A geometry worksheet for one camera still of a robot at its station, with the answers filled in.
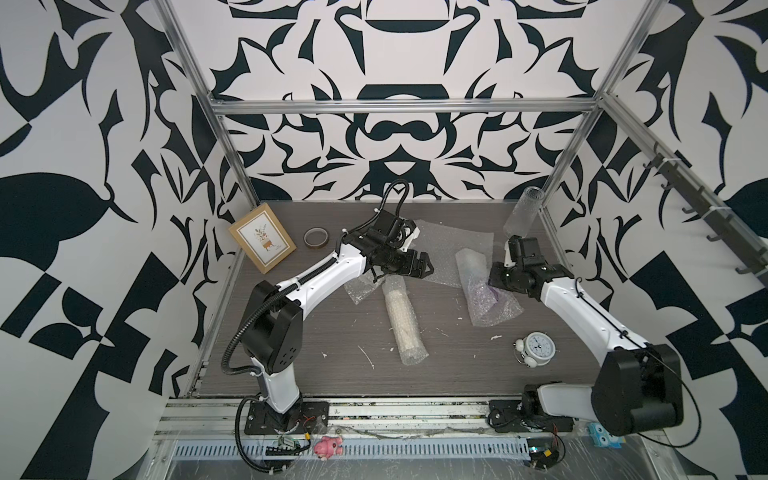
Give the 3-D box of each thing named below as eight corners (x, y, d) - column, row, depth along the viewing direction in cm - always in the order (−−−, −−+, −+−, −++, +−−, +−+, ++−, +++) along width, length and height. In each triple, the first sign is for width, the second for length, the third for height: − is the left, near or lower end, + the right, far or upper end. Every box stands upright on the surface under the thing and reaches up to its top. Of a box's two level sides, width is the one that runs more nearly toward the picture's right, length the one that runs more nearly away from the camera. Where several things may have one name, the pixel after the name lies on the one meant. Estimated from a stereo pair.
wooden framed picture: (244, 254, 105) (227, 227, 94) (276, 232, 112) (263, 203, 100) (265, 273, 100) (249, 247, 89) (297, 248, 107) (286, 221, 95)
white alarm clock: (518, 368, 83) (523, 363, 80) (510, 337, 88) (515, 331, 85) (556, 368, 83) (563, 363, 80) (546, 337, 88) (552, 331, 85)
